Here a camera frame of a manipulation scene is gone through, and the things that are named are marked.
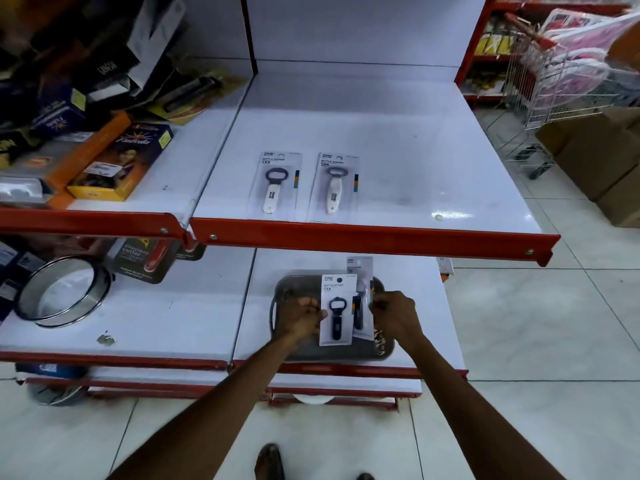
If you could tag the blue box under shelf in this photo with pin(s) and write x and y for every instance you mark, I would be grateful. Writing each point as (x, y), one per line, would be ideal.
(50, 369)

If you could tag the white lower shelf under sieve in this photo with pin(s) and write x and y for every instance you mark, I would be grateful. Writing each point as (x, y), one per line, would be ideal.
(175, 314)

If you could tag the grey paper gift bag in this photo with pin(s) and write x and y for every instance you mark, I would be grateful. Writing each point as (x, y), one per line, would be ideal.
(157, 34)

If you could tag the brown cardboard boxes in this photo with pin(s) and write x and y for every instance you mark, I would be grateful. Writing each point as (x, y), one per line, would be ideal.
(595, 154)

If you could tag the white bottom shelf red edge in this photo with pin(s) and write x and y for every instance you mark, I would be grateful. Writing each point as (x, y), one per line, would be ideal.
(200, 382)

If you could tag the black bottle opener card pack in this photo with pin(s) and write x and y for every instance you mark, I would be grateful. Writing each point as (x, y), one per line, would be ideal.
(339, 294)

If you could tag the person's left fingers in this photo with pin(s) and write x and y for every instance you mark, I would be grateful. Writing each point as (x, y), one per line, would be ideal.
(315, 314)

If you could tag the black cutter card pack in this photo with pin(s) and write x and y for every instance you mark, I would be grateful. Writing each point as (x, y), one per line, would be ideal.
(140, 259)

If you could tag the person's right fingers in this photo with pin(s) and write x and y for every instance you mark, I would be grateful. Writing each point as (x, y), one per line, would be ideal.
(377, 309)

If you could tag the pink and white plastic bags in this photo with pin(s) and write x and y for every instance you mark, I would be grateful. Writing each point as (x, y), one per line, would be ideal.
(580, 49)

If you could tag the grey metal tray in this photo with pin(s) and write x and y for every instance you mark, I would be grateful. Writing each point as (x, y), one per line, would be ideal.
(300, 289)

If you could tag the round metal sieve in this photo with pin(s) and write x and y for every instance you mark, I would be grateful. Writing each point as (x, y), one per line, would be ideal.
(62, 294)

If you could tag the red background shelf rack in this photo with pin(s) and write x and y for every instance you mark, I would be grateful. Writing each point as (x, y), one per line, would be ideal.
(475, 44)

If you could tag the person's left hand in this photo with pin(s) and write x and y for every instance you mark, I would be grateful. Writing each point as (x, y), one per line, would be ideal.
(295, 319)

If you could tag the yellow packets on rack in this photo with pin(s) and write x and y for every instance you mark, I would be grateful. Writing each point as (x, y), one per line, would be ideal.
(492, 43)

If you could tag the person's right forearm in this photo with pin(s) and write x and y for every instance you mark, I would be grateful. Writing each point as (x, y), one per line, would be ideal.
(475, 414)

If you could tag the white lower shelf under tray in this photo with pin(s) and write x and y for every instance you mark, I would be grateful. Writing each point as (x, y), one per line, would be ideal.
(420, 304)

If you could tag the dark blue printed box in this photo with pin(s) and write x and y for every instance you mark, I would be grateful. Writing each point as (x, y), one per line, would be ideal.
(55, 117)

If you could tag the black box white lettering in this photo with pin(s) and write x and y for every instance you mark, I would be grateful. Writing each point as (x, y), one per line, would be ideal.
(107, 72)

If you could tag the cluttered white shelf red edge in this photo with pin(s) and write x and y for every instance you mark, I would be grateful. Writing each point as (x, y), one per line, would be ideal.
(175, 184)

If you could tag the white plate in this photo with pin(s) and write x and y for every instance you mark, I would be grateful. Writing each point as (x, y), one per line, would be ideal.
(315, 400)

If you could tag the person's left forearm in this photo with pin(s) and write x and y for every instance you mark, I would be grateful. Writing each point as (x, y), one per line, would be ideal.
(210, 414)

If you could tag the yellow and blue box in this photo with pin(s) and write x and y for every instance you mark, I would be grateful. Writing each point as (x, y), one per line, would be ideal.
(125, 154)

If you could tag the small black card pack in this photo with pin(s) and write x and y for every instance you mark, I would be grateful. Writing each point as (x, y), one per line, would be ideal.
(191, 251)

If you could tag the black comb card pack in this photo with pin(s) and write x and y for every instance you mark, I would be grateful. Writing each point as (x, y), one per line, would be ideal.
(192, 92)

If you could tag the long orange box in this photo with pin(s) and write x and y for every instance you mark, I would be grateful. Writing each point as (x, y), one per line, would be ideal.
(87, 152)

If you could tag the person's right hand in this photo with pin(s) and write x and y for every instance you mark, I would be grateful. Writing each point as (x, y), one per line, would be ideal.
(400, 319)

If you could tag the person's left sandal foot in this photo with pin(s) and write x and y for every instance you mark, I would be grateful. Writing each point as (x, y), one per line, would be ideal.
(270, 462)

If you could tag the wide white shelf red edge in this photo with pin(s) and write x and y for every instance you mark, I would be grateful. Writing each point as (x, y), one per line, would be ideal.
(400, 144)

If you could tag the black tool card pack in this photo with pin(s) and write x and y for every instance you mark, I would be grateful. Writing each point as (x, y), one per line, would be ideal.
(361, 272)

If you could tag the white price tag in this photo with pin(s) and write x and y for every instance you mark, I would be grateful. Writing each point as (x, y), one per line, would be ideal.
(445, 265)

